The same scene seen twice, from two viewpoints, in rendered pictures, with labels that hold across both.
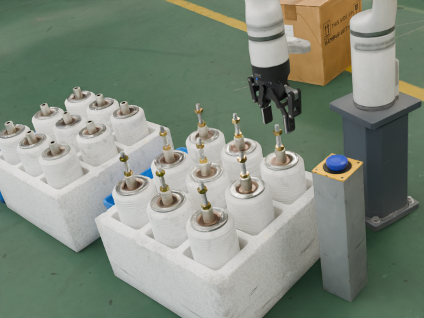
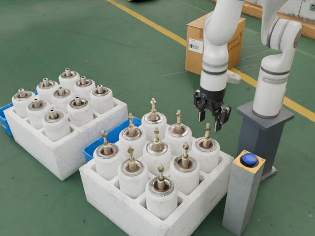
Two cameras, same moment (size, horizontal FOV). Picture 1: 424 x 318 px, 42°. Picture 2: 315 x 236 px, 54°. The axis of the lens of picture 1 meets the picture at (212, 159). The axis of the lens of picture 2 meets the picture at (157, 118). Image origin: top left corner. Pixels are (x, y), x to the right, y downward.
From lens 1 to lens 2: 0.30 m
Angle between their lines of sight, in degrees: 8
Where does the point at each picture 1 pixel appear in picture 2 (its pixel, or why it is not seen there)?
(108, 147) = (87, 115)
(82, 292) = (65, 211)
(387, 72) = (279, 97)
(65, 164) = (59, 126)
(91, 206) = (74, 152)
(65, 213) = (57, 158)
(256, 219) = (189, 184)
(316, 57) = not seen: hidden behind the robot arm
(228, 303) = not seen: outside the picture
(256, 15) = (212, 57)
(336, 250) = (237, 208)
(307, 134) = (207, 112)
